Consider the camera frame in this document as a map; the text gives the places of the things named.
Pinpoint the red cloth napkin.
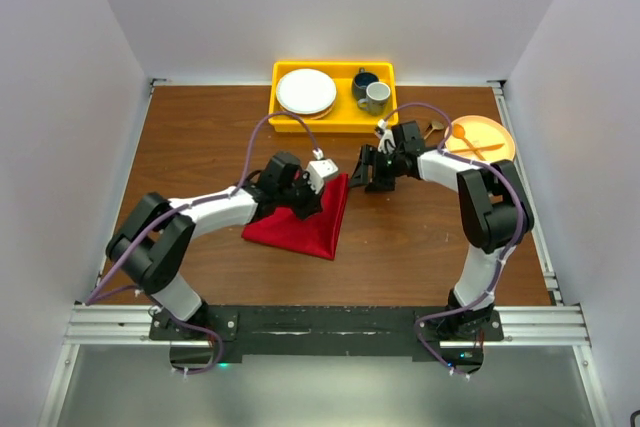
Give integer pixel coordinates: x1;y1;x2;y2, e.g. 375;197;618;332
241;174;349;260

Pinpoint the grey white mug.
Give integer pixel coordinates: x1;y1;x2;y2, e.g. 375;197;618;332
357;81;391;116

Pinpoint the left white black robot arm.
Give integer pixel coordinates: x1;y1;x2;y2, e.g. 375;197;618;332
106;152;338;339

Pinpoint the yellow plastic bin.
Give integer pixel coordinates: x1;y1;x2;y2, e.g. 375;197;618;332
269;60;399;134

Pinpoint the dark blue mug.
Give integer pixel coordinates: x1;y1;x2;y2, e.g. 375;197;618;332
351;67;379;101

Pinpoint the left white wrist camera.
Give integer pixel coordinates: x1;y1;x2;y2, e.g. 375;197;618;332
305;159;339;194

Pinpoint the purple cable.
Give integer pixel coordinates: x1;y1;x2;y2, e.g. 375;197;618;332
83;112;324;376
377;101;529;378

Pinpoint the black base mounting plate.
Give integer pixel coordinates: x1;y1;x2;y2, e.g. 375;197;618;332
169;305;487;374

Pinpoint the brass spoon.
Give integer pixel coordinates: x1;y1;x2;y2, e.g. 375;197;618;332
423;120;445;139

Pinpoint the orange wooden spoon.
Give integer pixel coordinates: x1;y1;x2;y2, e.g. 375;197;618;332
452;124;485;161

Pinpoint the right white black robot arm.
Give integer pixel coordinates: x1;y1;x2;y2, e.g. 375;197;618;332
349;120;534;340

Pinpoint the aluminium frame rail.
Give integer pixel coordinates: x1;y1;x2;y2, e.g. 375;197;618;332
487;81;564;306
64;305;590;346

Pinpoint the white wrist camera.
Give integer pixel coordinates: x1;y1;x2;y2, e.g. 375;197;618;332
374;119;395;154
305;159;339;194

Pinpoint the orange wooden plate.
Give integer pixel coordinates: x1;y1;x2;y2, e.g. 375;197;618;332
445;115;516;163

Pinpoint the wooden plate under white plate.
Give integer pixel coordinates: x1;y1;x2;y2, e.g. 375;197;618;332
300;104;334;120

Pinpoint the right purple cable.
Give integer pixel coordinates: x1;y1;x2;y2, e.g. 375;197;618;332
377;101;529;378

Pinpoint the orange wooden knife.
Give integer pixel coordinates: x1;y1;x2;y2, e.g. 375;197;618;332
449;143;505;154

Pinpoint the aluminium frame rail front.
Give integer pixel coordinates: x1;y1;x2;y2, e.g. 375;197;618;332
64;305;590;346

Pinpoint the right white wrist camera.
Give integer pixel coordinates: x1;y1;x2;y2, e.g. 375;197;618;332
374;119;395;154

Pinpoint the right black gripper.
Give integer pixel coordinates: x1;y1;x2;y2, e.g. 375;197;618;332
347;144;404;193

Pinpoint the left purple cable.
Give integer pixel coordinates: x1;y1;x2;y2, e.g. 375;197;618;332
83;112;324;376

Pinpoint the aluminium frame rail right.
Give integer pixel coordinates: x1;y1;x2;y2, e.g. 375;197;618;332
487;81;564;306

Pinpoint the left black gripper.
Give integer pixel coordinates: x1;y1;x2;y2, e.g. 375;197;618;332
276;169;325;221

